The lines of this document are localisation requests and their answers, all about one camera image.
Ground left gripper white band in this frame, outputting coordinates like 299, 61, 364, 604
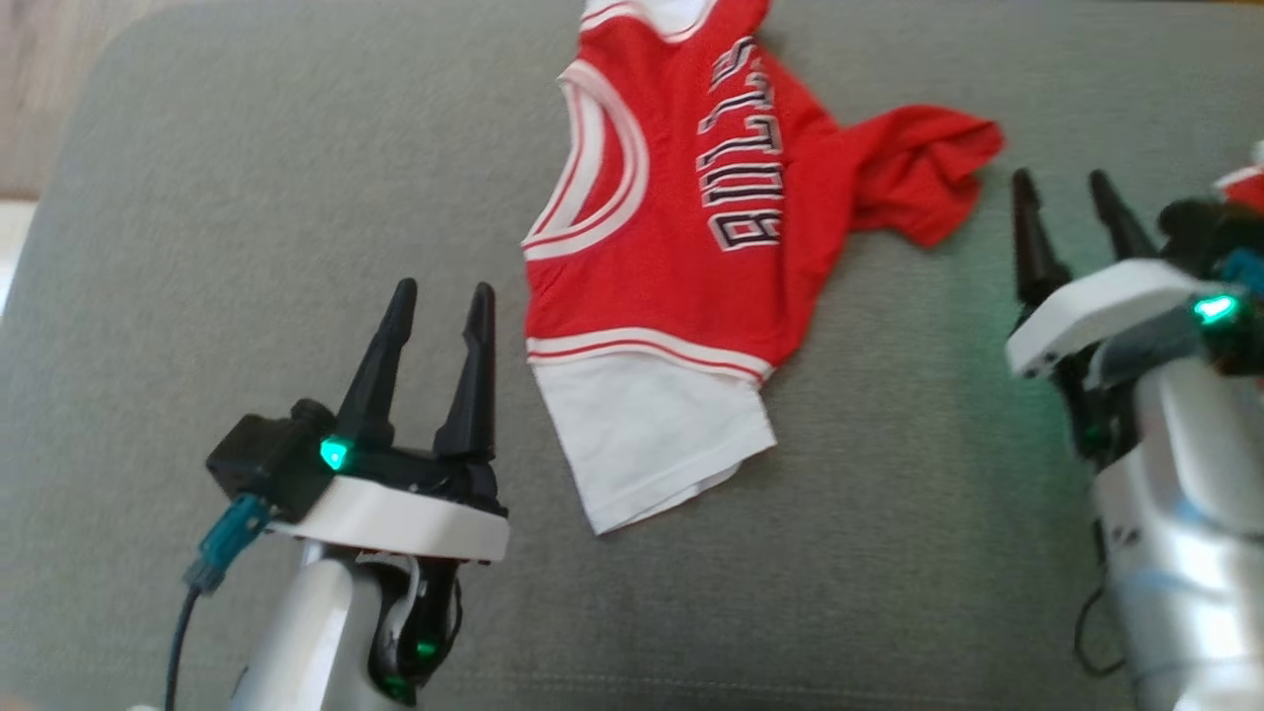
272, 278, 511, 566

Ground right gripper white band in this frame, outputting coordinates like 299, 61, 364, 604
1005, 168, 1211, 381

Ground red shorts with white trim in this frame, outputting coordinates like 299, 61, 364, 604
1213, 143, 1264, 213

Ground red Bulls basketball jersey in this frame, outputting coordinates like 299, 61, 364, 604
521, 0, 1006, 536

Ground grey sofa seat cushion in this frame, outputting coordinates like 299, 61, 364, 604
0, 0, 1264, 711

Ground right arm cable teal connector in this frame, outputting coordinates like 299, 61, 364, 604
1223, 249, 1264, 297

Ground thin black cable loop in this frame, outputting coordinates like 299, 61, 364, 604
1074, 583, 1129, 678

